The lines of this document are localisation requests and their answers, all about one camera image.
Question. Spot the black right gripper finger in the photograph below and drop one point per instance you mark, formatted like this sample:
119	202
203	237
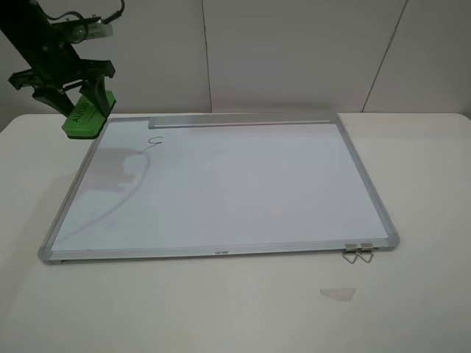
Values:
94	90

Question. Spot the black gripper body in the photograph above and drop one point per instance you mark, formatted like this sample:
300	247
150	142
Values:
54	63

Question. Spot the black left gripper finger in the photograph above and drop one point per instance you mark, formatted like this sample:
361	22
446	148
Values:
55	98

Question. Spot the green whiteboard eraser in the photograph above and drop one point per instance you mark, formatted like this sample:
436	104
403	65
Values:
84	122

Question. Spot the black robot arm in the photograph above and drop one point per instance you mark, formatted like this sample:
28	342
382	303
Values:
28	18

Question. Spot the black handwriting mark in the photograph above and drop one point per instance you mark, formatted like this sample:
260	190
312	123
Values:
152	142

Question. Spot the white aluminium-framed whiteboard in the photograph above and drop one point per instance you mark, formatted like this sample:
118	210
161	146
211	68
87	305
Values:
217	192

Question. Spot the grey aluminium pen tray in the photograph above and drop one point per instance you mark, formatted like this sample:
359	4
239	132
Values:
241	119

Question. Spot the left metal hanging clip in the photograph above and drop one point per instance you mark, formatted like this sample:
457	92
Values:
351	253

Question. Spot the metal hanging clip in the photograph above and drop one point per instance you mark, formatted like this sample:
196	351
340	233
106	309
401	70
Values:
366	252
351	253

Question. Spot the right metal hanging clip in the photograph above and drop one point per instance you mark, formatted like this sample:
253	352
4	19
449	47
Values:
366	252

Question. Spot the clear tape piece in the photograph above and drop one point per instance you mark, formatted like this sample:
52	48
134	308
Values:
339	294

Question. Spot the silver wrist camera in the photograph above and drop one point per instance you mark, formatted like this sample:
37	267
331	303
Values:
92	30

